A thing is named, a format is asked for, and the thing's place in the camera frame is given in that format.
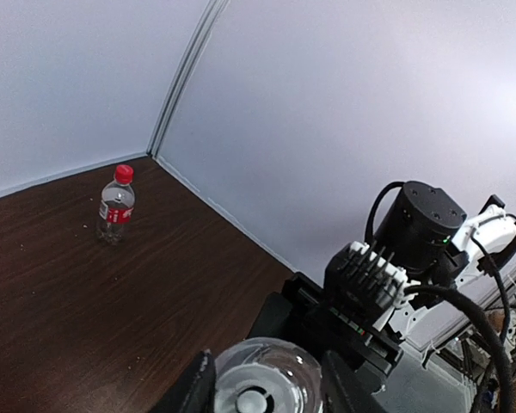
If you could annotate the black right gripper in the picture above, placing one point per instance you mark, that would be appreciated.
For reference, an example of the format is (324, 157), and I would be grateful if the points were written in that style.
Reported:
(296, 315)

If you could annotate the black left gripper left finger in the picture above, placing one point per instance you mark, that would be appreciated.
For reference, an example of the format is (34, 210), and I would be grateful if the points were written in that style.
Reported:
(194, 390)

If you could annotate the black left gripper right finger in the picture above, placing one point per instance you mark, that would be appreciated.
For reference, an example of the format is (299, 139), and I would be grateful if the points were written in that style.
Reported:
(341, 390)

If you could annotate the white bottle cap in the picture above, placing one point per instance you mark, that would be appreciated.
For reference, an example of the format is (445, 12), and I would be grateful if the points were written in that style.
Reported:
(252, 400)

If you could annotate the clear plastic bottle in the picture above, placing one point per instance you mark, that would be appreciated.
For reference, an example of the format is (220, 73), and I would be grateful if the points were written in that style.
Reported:
(290, 375)

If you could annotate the red label soda bottle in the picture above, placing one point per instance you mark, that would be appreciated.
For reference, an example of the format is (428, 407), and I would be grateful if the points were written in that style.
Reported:
(115, 212)

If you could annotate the red soda bottle cap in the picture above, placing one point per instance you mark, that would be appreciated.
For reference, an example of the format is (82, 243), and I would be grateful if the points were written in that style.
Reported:
(123, 174)

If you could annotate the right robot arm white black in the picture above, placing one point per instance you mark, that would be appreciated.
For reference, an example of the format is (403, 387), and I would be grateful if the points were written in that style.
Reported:
(439, 245)

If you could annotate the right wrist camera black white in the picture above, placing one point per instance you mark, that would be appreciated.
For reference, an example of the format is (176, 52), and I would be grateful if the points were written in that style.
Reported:
(365, 287)

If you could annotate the right aluminium frame post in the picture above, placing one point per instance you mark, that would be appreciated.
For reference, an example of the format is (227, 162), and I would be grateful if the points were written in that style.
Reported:
(189, 59)

